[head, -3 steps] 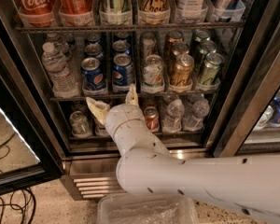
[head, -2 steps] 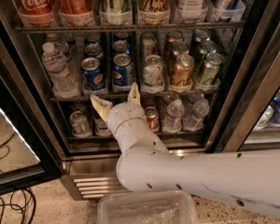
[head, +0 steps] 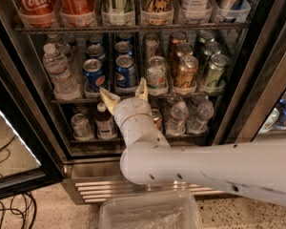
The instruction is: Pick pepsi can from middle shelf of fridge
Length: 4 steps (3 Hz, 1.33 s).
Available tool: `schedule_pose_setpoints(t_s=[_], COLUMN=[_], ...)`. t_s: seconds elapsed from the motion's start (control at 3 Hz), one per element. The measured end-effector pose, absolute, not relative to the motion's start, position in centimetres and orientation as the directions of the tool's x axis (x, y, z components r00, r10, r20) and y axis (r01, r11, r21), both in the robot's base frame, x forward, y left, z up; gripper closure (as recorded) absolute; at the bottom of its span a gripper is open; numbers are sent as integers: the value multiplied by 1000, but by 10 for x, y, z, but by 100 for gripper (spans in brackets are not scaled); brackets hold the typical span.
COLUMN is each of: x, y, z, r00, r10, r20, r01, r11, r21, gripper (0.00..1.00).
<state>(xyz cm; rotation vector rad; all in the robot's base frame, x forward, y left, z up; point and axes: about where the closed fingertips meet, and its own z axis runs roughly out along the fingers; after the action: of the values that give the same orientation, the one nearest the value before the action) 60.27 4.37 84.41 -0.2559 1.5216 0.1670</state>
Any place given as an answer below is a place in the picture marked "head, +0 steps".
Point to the blue red bull can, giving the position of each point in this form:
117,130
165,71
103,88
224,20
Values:
229,10

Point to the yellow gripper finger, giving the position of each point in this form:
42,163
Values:
111,100
142,90

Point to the gold la croix can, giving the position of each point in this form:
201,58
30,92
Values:
157,12

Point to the water bottle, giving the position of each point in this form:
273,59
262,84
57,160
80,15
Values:
177,119
198,124

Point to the water bottle bottom right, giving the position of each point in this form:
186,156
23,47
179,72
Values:
198,124

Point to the red coke can bottom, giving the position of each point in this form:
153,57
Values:
157,119

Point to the orange red can top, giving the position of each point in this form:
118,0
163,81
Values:
78,13

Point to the green gold can front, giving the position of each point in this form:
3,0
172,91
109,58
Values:
213,72

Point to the middle wire shelf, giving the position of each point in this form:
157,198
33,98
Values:
125,96

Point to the brown juice bottle bottom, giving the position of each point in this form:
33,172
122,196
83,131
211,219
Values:
104,122

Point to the white green soda can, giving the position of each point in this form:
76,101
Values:
156,72

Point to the water bottle bottom centre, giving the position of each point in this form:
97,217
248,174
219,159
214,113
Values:
177,119

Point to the clear plastic bin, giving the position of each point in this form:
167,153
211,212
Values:
156,210

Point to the front water bottle middle shelf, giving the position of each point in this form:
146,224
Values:
65,84

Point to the silver can bottom shelf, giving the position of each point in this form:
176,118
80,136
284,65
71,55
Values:
81,126

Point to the green striped can top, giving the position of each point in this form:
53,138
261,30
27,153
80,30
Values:
117,12

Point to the wire shelf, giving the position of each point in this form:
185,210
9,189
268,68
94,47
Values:
136,28
125,96

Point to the open glass fridge door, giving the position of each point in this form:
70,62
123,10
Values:
19,113

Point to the stainless fridge vent grille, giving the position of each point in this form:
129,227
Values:
100,189

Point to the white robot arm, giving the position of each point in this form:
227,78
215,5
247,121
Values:
254,170

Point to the pepsi can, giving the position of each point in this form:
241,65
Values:
123,48
95,73
125,72
96,52

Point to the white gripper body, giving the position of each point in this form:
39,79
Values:
132,108

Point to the top wire shelf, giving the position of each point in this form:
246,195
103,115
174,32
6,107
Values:
136,28

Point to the copper gold can front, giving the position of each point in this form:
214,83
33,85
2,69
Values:
185,72

